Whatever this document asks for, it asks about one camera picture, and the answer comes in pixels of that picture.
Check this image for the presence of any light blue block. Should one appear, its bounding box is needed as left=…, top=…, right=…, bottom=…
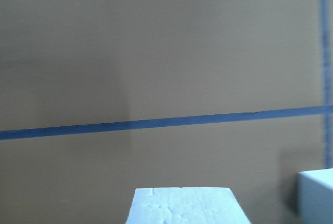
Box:
left=298, top=168, right=332, bottom=223
left=126, top=187, right=250, bottom=223

